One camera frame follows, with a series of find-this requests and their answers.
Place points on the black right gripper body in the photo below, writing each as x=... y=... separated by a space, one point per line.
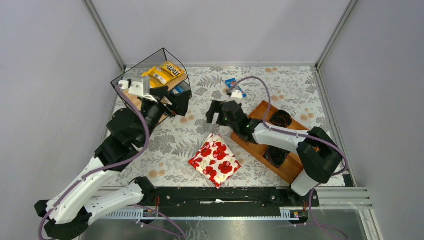
x=222 y=112

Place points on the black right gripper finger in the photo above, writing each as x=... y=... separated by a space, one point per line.
x=222 y=120
x=215 y=108

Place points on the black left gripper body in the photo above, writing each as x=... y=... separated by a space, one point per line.
x=172 y=103

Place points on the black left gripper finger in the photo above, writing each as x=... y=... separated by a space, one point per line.
x=159 y=92
x=180 y=102

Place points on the blue white candy bar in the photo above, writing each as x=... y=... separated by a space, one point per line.
x=178 y=89

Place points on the yellow candy bar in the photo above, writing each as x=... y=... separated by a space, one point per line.
x=148 y=78
x=161 y=75

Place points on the yellow m&m candy bag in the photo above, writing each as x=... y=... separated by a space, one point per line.
x=173 y=69

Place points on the blue m&m candy bag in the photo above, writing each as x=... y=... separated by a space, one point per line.
x=231 y=83

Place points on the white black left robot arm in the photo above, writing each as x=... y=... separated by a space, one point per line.
x=69 y=214

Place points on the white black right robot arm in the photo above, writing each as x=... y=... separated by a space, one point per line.
x=318 y=154

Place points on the red poppy folded cloth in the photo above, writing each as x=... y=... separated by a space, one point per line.
x=215 y=160

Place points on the floral patterned table mat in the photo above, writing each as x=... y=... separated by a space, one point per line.
x=186 y=151

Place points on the brown wooden divided tray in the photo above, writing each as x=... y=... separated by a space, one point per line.
x=292 y=165

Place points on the black wire wooden shelf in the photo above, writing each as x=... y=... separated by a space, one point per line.
x=156 y=59

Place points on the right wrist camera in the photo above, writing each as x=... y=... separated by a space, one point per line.
x=235 y=96

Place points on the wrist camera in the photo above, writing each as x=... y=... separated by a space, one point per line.
x=235 y=96
x=136 y=86

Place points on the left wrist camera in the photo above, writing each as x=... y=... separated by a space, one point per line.
x=136 y=86

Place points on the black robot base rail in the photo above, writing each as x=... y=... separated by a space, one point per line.
x=222 y=202

